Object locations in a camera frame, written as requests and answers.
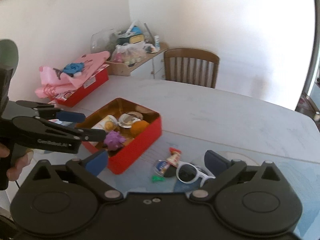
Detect white yellow bottle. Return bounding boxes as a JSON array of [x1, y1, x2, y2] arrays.
[[92, 115, 118, 133]]

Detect pink paper bag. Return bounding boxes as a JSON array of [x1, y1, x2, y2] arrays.
[[35, 51, 111, 98]]

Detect person's left hand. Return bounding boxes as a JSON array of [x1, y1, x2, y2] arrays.
[[0, 144, 34, 181]]

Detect glass bowl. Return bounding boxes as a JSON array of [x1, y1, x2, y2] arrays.
[[90, 28, 118, 54]]

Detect blue label black pod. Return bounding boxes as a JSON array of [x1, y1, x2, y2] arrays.
[[153, 160, 177, 178]]

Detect wooden sideboard cabinet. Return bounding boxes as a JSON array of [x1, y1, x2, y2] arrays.
[[107, 42, 168, 80]]

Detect green small clip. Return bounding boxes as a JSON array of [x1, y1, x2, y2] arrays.
[[151, 175, 165, 183]]

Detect blue patterned placemat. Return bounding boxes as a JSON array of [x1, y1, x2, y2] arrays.
[[134, 149, 320, 238]]

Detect round white lid tin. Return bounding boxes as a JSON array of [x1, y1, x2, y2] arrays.
[[118, 112, 143, 128]]

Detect blue cloth toy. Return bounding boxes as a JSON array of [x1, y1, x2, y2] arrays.
[[62, 62, 85, 77]]

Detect green yellow box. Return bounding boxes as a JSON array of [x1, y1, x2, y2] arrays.
[[117, 31, 145, 46]]

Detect wooden chair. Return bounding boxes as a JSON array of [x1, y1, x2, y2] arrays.
[[164, 48, 220, 88]]

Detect orange fruit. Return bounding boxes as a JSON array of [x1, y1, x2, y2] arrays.
[[130, 120, 149, 138]]

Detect white sunglasses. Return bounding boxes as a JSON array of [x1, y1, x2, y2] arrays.
[[176, 161, 216, 187]]

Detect white plastic bag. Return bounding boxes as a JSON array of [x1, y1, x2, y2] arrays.
[[111, 41, 146, 66]]

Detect red tin box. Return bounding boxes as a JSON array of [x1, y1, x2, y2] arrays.
[[76, 98, 162, 174]]

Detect purple spiky toy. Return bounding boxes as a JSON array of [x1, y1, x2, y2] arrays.
[[103, 131, 126, 151]]

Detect large red gift box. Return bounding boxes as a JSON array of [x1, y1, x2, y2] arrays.
[[51, 64, 109, 107]]

